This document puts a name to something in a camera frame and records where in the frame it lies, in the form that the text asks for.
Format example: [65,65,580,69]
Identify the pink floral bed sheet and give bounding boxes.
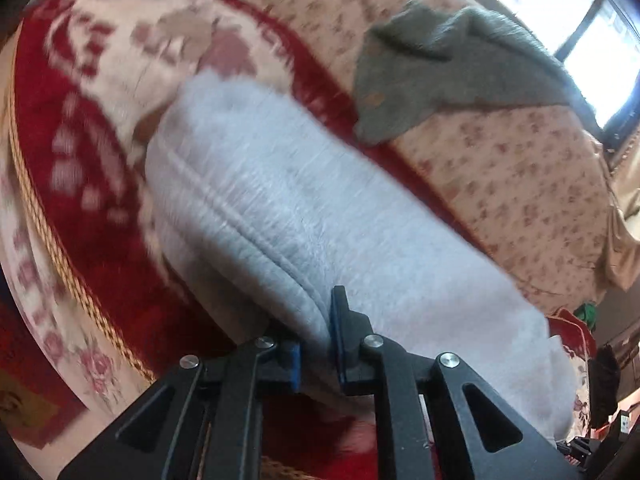
[235,0,618,306]

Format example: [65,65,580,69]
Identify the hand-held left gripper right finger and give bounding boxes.
[330,285,581,480]

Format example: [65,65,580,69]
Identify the red patterned blanket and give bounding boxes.
[0,0,598,480]

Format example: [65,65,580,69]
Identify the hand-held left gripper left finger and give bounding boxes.
[56,321,303,480]

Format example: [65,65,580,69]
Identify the dark grey knitted garment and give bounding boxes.
[352,0,573,147]

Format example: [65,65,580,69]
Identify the light grey pants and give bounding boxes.
[144,71,578,448]

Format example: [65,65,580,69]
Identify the window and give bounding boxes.
[445,0,640,131]

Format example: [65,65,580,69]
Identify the beige curtain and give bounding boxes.
[592,130,640,291]

